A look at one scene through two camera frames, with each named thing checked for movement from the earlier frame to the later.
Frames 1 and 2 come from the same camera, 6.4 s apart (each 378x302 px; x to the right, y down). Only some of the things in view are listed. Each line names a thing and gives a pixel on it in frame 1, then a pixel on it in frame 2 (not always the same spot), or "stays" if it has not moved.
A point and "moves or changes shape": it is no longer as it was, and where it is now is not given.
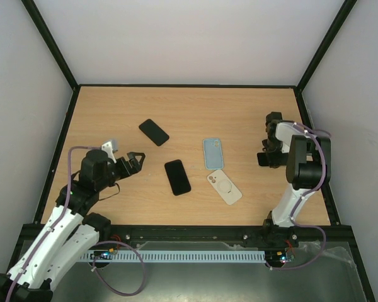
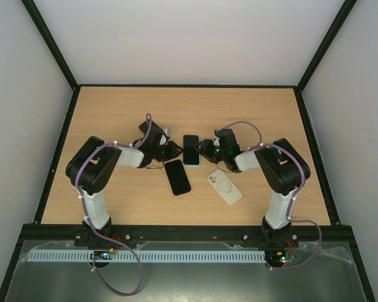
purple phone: (177, 178) stays
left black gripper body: (123, 172) → (164, 155)
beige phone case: (225, 187) stays
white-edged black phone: (263, 159) moves or changes shape
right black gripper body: (271, 158) → (208, 150)
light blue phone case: (213, 158) moves or changes shape
